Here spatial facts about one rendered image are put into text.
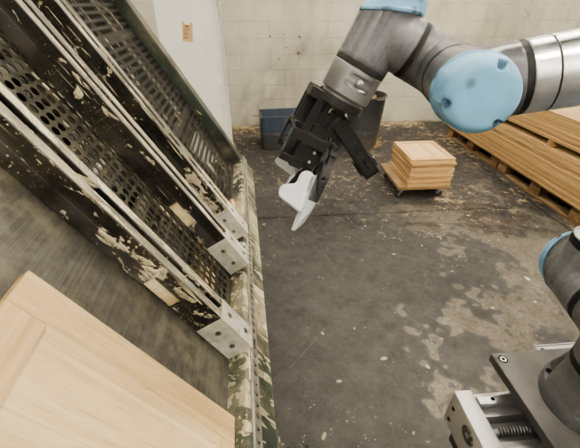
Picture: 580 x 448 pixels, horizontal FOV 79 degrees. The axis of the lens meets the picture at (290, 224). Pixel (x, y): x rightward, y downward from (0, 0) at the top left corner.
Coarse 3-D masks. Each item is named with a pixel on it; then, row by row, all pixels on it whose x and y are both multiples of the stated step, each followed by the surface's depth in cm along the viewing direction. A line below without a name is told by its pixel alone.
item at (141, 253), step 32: (0, 96) 53; (0, 128) 52; (32, 128) 56; (0, 160) 54; (32, 160) 55; (64, 160) 59; (32, 192) 58; (64, 192) 58; (96, 192) 63; (96, 224) 62; (128, 224) 65; (128, 256) 67; (160, 256) 69; (192, 288) 74; (192, 320) 77; (224, 320) 79; (224, 352) 84
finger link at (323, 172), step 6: (330, 156) 52; (324, 162) 53; (330, 162) 53; (318, 168) 53; (324, 168) 52; (330, 168) 52; (318, 174) 53; (324, 174) 52; (318, 180) 52; (324, 180) 52; (312, 186) 53; (318, 186) 52; (324, 186) 52; (312, 192) 53; (318, 192) 52; (312, 198) 53; (318, 198) 53
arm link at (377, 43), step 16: (368, 0) 45; (384, 0) 43; (400, 0) 43; (416, 0) 43; (368, 16) 45; (384, 16) 44; (400, 16) 44; (416, 16) 44; (352, 32) 46; (368, 32) 45; (384, 32) 44; (400, 32) 44; (416, 32) 44; (352, 48) 46; (368, 48) 45; (384, 48) 45; (400, 48) 45; (352, 64) 47; (368, 64) 46; (384, 64) 47; (400, 64) 47
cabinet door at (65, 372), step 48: (48, 288) 50; (0, 336) 41; (48, 336) 46; (96, 336) 53; (0, 384) 38; (48, 384) 43; (96, 384) 49; (144, 384) 56; (0, 432) 36; (48, 432) 41; (96, 432) 46; (144, 432) 52; (192, 432) 61
